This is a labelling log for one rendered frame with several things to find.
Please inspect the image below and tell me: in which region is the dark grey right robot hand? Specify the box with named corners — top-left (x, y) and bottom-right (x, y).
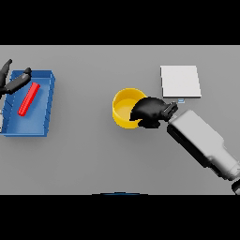
top-left (128, 97), bottom-right (179, 129)

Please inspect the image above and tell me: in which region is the blue tray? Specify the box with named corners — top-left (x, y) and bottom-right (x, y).
top-left (0, 69), bottom-right (56, 138)

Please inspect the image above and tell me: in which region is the pale square measuring scale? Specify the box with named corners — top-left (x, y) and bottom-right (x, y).
top-left (159, 65), bottom-right (203, 104)

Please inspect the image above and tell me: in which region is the red beaker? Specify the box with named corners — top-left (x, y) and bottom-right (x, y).
top-left (17, 82), bottom-right (41, 117)

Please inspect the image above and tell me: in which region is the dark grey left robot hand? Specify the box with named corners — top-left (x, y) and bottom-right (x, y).
top-left (0, 58), bottom-right (33, 100)

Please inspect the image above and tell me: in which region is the yellow bowl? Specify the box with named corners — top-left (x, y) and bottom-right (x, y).
top-left (112, 87), bottom-right (148, 129)

